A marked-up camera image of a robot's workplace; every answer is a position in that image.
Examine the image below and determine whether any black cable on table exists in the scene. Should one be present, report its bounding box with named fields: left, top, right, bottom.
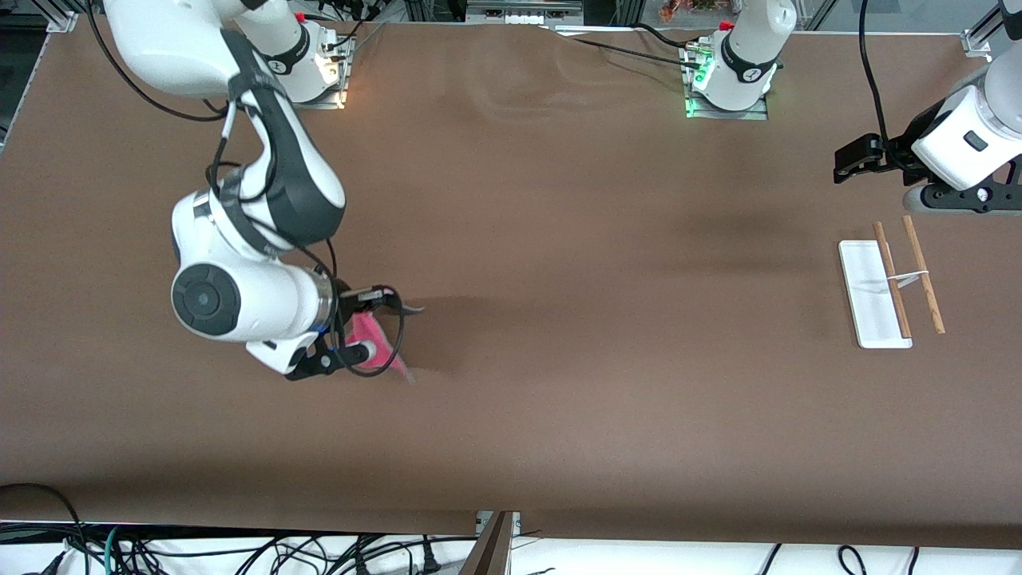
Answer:
left=551, top=24, right=707, bottom=71

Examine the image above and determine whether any white rack base tray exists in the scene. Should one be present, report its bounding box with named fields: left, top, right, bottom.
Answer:
left=838, top=240, right=913, bottom=350

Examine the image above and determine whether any white power strip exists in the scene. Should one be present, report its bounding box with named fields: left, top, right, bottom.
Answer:
left=467, top=0, right=584, bottom=26

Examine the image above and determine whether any brown table cover sheet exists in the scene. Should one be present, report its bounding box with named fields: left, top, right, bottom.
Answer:
left=0, top=16, right=1022, bottom=552

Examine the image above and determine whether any tangled black cable bundle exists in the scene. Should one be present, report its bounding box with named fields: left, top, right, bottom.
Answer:
left=120, top=533, right=448, bottom=575

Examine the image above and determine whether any brown support post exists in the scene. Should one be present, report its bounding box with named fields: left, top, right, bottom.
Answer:
left=461, top=511, right=516, bottom=575

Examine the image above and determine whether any aluminium frame profile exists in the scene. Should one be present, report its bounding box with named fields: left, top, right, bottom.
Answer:
left=44, top=0, right=85, bottom=33

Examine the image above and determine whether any silver metal bracket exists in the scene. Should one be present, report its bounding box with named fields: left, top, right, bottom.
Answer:
left=475, top=511, right=521, bottom=537

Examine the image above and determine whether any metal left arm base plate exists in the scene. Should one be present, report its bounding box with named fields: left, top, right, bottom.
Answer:
left=684, top=44, right=770, bottom=121

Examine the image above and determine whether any pink towel with grey back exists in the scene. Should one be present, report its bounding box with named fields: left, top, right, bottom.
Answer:
left=339, top=310, right=418, bottom=386

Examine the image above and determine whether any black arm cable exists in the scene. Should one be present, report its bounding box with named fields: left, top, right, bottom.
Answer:
left=860, top=0, right=899, bottom=149
left=86, top=0, right=406, bottom=378

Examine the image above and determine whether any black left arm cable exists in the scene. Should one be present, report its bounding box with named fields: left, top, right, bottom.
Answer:
left=860, top=0, right=899, bottom=149

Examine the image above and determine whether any thick black floor cable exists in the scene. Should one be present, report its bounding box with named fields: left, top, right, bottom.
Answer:
left=0, top=482, right=90, bottom=575

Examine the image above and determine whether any orange background object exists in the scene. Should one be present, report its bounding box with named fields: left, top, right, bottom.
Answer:
left=661, top=0, right=719, bottom=22

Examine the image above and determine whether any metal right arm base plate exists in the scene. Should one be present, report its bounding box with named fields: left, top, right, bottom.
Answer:
left=303, top=40, right=352, bottom=110

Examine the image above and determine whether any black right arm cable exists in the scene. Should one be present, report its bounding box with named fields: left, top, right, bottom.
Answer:
left=86, top=0, right=406, bottom=378

